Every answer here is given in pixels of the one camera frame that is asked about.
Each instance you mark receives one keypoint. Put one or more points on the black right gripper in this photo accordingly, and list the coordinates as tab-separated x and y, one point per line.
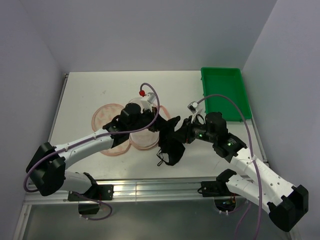
187	128

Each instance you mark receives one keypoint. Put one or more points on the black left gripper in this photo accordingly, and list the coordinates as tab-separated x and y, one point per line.
151	114

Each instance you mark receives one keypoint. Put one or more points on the black bra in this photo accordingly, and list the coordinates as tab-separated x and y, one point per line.
171	150

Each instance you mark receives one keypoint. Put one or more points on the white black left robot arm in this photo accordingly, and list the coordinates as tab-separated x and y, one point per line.
48	169

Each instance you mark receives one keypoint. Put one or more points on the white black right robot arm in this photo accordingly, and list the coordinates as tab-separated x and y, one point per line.
285	203

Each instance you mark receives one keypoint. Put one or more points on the green plastic tray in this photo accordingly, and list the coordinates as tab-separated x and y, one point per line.
229	83

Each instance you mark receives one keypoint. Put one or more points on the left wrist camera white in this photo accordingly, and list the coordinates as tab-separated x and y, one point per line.
147	100

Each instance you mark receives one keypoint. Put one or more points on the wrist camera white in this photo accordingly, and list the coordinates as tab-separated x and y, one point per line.
195	109
147	100

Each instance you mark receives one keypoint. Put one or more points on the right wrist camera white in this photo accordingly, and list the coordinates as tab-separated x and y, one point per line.
195	109

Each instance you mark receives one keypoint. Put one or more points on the aluminium table frame rail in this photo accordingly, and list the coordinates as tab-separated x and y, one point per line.
136	175

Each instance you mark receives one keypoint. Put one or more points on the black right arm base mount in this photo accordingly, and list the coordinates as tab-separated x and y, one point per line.
224	200

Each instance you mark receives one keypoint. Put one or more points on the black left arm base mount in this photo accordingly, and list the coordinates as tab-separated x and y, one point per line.
94	200

